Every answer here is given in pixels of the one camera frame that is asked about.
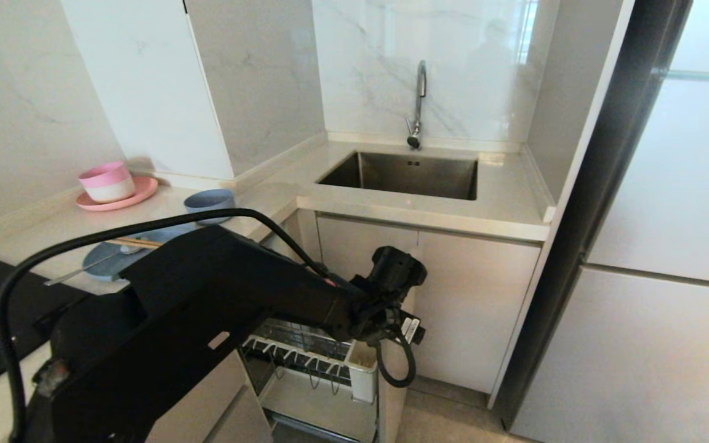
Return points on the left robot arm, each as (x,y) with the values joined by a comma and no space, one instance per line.
(207,295)

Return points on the white cabinet door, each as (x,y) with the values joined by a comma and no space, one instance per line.
(477,307)
(354,246)

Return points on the steel sink basin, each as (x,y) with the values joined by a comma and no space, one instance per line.
(404,175)

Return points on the blue bowl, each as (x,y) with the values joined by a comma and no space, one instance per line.
(210,200)

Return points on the white utensil holder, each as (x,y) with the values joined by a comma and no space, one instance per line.
(364,375)

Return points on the chrome faucet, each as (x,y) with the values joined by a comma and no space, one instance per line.
(421,80)

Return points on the pink plate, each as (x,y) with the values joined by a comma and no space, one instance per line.
(144,187)

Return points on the wooden chopstick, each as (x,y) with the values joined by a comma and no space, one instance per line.
(139,242)

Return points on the pink and white bowl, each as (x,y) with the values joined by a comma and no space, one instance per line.
(108,181)

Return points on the blue plate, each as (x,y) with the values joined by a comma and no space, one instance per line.
(105,261)

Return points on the metal spoon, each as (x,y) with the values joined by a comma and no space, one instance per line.
(77,272)

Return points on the white refrigerator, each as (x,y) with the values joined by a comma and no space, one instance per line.
(656,246)

